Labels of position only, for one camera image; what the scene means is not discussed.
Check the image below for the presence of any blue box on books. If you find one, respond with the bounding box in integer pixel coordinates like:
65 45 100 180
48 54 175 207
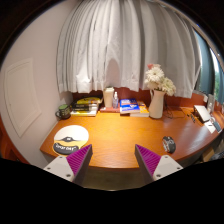
120 98 140 114

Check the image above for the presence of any white wall panel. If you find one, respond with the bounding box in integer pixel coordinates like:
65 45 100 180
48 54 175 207
4 58 41 137

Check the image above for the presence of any white curtain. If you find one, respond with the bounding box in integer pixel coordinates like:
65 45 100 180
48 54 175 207
57 0 201 98

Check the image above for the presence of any dark green mug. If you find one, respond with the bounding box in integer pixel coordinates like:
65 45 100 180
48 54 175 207
55 104 71 120

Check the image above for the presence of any white cylindrical container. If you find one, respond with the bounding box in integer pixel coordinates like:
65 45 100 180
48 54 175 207
103 87 114 108

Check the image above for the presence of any white ceramic vase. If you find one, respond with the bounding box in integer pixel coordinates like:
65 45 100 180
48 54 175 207
149 90 165 119

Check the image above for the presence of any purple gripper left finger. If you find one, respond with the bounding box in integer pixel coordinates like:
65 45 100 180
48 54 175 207
44 145 93 185

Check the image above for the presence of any clear sanitizer bottle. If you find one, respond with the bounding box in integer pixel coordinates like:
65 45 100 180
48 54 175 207
112 92 119 109

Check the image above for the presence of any white laptop device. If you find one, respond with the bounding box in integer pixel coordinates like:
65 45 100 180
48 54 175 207
194 105 211 123

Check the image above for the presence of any stack of books left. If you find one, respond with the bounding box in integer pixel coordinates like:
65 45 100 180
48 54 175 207
70 97 102 116

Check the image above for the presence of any white flower bouquet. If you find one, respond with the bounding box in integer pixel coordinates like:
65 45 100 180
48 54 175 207
145 64 176 96

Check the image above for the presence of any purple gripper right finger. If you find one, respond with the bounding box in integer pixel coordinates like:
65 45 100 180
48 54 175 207
135 144 182 184

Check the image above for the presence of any black computer mouse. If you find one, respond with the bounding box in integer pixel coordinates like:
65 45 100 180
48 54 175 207
162 136 176 153

